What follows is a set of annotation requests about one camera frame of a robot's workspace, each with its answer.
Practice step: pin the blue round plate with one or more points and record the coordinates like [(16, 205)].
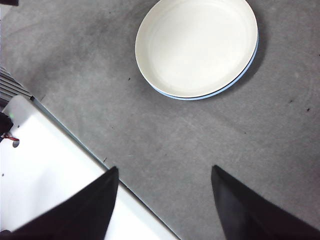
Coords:
[(187, 98)]

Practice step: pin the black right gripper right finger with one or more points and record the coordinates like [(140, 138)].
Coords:
[(250, 220)]

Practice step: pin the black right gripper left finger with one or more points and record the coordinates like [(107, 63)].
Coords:
[(75, 220)]

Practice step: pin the white round plate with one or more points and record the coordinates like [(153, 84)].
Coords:
[(195, 50)]

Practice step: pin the grey ribbed panel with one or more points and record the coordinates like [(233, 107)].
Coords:
[(10, 86)]

